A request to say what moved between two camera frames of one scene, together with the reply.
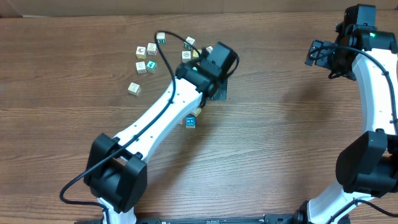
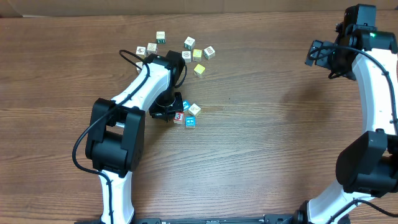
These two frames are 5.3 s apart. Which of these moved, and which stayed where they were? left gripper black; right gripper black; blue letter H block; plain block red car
Moved: left gripper black
Stayed: plain block red car; right gripper black; blue letter H block
